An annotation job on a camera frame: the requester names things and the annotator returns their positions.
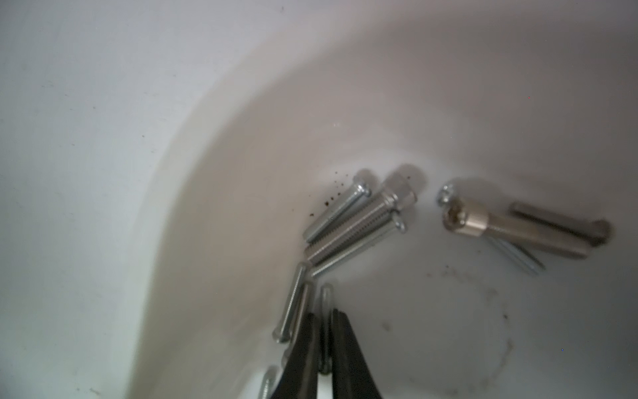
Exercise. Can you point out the large silver bolt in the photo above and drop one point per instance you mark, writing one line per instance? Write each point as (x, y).
(395, 194)

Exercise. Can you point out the thin silver screw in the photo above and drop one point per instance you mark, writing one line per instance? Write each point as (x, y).
(358, 189)
(299, 319)
(395, 224)
(282, 332)
(517, 254)

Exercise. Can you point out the large nickel socket bolt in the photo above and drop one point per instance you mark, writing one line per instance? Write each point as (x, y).
(472, 219)

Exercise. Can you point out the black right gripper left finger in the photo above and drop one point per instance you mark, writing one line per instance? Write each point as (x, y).
(300, 376)

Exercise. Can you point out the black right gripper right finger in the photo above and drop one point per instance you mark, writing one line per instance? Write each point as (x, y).
(351, 377)

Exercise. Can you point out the small silver screw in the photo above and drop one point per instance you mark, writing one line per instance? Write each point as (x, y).
(325, 329)

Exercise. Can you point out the white plastic storage box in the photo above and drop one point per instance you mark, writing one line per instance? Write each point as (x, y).
(460, 180)

